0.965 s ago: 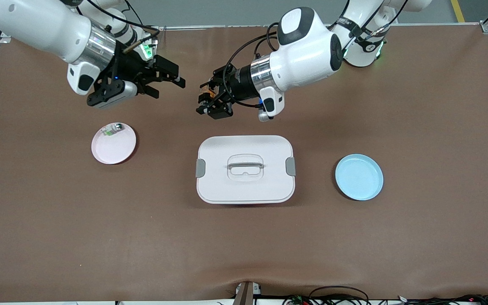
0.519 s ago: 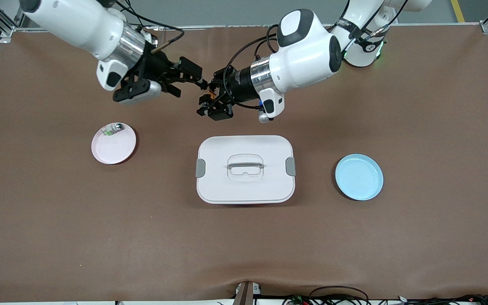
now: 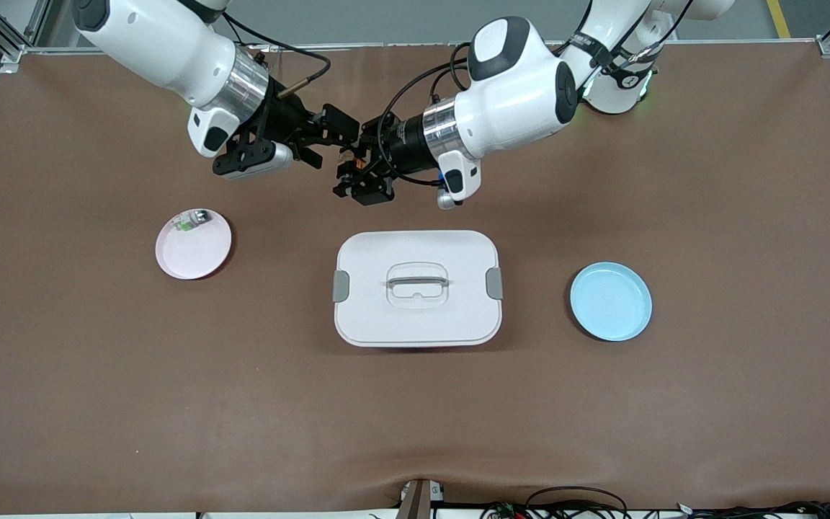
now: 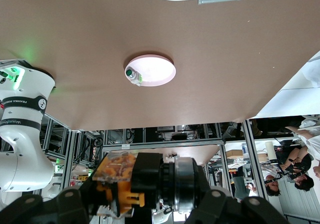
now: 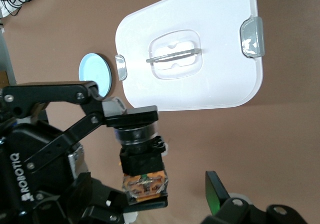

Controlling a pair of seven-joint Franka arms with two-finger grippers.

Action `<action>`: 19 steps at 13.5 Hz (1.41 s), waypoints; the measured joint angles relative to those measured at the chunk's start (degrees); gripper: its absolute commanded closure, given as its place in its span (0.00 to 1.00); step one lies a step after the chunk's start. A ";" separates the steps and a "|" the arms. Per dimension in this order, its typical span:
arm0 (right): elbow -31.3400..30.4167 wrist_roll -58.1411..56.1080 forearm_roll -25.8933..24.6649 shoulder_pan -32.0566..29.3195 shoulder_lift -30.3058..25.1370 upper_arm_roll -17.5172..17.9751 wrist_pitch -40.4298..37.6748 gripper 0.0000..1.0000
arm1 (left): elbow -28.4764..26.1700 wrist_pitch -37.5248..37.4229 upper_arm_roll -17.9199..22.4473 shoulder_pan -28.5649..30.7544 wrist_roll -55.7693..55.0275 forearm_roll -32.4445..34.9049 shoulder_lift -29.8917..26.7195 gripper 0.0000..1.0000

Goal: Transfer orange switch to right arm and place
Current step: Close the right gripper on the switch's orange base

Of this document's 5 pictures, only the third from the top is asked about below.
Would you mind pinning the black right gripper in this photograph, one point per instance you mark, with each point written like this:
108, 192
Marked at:
287, 120

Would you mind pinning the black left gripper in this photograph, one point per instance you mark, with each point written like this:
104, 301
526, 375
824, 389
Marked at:
402, 149

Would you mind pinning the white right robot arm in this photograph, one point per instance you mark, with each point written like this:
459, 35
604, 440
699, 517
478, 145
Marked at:
163, 43

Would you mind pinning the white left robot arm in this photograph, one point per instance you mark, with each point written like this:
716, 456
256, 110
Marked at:
516, 86

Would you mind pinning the grey box latch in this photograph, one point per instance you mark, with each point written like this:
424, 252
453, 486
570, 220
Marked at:
341, 286
494, 283

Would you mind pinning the white lidded storage box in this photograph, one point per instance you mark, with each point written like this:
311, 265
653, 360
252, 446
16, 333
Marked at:
415, 321

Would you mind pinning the pale pink round plate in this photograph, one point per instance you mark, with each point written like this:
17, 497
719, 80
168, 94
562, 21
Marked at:
195, 252

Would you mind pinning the brown table cover mat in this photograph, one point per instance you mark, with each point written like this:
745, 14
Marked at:
415, 418

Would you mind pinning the light blue round plate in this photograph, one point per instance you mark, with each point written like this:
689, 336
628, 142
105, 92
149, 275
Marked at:
609, 303

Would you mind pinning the aluminium table edge rail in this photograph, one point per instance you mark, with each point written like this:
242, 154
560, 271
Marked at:
386, 45

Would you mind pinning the green push button switch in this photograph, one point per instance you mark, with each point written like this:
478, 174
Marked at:
195, 218

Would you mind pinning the small grey bracket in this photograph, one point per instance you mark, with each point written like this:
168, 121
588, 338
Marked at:
415, 501

